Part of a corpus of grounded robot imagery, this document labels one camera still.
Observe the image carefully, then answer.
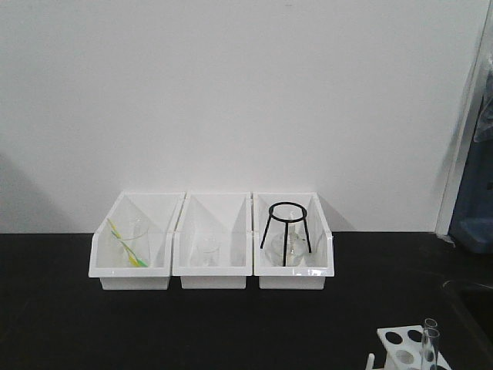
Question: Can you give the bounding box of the right white storage bin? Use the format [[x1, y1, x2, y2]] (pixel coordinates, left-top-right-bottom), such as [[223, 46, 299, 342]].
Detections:
[[253, 192, 334, 290]]

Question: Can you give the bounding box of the round glass flask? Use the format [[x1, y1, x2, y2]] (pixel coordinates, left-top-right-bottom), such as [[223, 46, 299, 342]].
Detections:
[[269, 227, 309, 267]]

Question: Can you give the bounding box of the glass beaker with stirrers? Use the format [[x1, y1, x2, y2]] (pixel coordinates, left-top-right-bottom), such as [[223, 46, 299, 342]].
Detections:
[[110, 218, 150, 267]]

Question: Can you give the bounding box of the black metal tripod stand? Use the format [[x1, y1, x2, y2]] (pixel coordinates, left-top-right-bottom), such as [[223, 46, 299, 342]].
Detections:
[[260, 201, 313, 267]]

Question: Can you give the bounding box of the rear clear test tube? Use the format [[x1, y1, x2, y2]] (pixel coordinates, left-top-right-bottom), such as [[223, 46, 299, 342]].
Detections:
[[423, 318, 438, 330]]

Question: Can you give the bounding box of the white storage bin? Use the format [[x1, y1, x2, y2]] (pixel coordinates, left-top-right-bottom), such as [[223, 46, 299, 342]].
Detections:
[[89, 192, 186, 291], [173, 192, 253, 289], [253, 192, 334, 290]]

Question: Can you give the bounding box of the clear test tube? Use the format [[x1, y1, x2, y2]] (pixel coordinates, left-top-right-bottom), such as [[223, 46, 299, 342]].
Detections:
[[421, 327, 440, 370], [423, 318, 438, 330]]

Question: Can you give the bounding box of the front clear test tube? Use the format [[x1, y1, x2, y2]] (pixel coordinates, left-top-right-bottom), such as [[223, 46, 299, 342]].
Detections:
[[421, 327, 440, 370]]

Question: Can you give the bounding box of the left white storage bin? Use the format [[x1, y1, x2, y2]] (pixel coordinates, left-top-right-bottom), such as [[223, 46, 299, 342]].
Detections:
[[89, 192, 186, 291]]

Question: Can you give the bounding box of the black sink basin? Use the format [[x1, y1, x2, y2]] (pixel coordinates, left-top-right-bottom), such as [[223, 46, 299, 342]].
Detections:
[[442, 280, 492, 352]]

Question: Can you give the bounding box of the middle white storage bin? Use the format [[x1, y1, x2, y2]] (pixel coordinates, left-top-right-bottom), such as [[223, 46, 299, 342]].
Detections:
[[173, 192, 253, 289]]

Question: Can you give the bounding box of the white test tube rack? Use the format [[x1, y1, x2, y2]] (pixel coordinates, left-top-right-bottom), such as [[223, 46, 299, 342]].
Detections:
[[377, 325, 451, 369]]

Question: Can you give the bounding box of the small clear glass beaker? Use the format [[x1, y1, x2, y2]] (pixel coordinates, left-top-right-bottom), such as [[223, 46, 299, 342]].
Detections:
[[197, 237, 220, 267]]

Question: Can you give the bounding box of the blue grey lab machine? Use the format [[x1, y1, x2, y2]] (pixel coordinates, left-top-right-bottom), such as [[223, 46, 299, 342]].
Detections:
[[449, 71, 492, 254]]

